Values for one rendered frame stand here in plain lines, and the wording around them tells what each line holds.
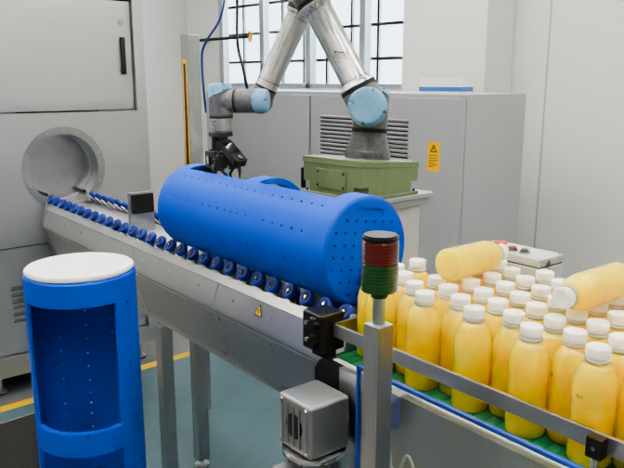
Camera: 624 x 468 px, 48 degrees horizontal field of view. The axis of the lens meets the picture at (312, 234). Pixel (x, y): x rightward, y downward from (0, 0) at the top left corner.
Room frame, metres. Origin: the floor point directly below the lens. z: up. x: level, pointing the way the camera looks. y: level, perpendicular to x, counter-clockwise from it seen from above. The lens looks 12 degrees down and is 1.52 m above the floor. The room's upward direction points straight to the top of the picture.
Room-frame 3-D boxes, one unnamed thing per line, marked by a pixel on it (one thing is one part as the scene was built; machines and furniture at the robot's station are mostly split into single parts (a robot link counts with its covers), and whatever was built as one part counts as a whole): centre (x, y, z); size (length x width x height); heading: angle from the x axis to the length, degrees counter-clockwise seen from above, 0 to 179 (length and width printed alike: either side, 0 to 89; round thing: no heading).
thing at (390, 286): (1.16, -0.12, 1.18); 0.06 x 0.06 x 0.05
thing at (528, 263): (1.71, -0.51, 1.05); 0.20 x 0.10 x 0.10; 39
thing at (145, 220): (2.73, 0.67, 1.00); 0.10 x 0.04 x 0.15; 129
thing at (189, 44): (3.06, 0.51, 0.85); 0.06 x 0.06 x 1.70; 39
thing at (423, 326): (1.35, -0.23, 0.99); 0.07 x 0.07 x 0.19
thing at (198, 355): (2.55, 0.44, 0.31); 0.06 x 0.06 x 0.63; 39
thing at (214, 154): (2.27, 0.29, 1.29); 0.09 x 0.08 x 0.12; 39
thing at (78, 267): (1.79, 0.62, 1.03); 0.28 x 0.28 x 0.01
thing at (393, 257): (1.16, -0.12, 1.23); 0.06 x 0.06 x 0.04
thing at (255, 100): (2.27, 0.19, 1.45); 0.11 x 0.11 x 0.08; 82
